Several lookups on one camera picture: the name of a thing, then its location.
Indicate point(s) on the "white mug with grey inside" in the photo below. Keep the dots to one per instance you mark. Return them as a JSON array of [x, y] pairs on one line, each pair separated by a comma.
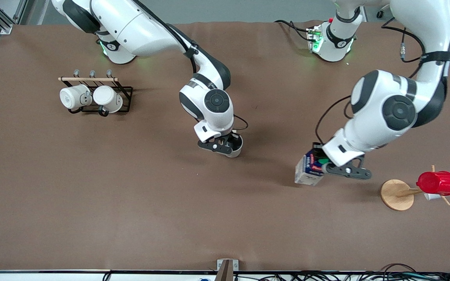
[[236, 151]]

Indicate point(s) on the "blue white milk carton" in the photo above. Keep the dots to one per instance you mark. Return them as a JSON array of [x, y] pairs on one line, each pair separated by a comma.
[[307, 175]]

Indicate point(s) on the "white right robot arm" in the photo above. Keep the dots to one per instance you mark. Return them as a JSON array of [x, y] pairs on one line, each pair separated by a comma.
[[139, 27]]

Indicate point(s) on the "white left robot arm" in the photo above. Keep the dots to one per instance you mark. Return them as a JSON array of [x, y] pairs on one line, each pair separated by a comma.
[[399, 113]]

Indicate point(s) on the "small white cup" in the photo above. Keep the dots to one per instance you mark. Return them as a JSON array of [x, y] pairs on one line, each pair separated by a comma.
[[431, 196]]

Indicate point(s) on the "red ribbed cup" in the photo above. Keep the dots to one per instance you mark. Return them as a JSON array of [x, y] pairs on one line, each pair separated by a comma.
[[438, 183]]

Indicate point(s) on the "wooden mug tree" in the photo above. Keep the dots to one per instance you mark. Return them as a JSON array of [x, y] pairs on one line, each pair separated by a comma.
[[397, 195]]

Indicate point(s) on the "base connector panel green light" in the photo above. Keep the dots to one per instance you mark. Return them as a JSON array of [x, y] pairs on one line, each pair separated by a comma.
[[314, 39]]

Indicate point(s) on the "brown table cover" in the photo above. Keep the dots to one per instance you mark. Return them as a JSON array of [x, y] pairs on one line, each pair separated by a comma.
[[131, 214]]

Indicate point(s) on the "plain white mug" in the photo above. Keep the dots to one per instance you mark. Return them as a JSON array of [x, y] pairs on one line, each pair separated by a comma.
[[108, 97]]

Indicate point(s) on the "black caster wheel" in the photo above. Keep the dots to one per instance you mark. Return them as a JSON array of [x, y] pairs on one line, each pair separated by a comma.
[[380, 15]]

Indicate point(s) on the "white mug with printed face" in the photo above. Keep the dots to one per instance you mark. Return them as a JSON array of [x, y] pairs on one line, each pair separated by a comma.
[[70, 97]]

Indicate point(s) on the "metal bracket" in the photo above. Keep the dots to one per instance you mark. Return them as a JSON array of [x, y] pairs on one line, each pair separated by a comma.
[[220, 264]]

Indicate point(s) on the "wooden post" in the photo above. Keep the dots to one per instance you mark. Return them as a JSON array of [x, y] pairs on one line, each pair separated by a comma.
[[225, 273]]

